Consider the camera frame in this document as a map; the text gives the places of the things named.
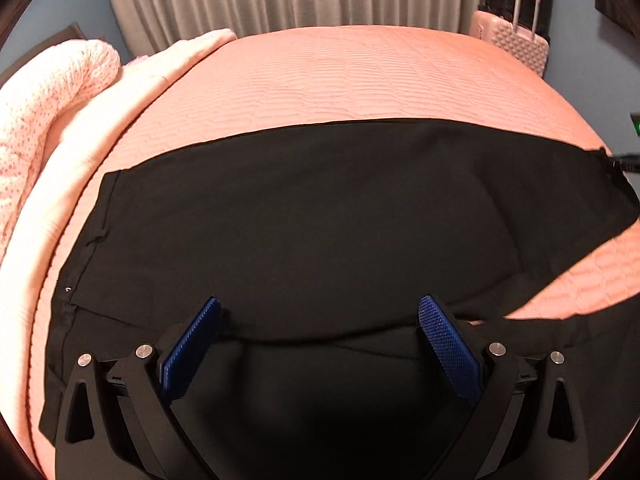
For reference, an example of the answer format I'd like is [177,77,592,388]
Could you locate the black pants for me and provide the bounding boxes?
[40,120,639,479]

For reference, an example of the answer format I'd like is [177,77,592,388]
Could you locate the pink hardshell suitcase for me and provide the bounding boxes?
[469,0,549,78]

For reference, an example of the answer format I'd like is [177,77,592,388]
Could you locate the pink speckled pillow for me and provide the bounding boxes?
[1,39,120,252]

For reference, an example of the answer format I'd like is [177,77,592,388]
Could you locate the light pink folded blanket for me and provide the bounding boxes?
[0,27,239,424]

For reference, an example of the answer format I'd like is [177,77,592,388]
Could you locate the salmon quilted bedspread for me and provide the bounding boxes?
[28,26,639,479]

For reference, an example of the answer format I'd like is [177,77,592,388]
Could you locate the dark headboard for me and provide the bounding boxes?
[0,23,85,87]

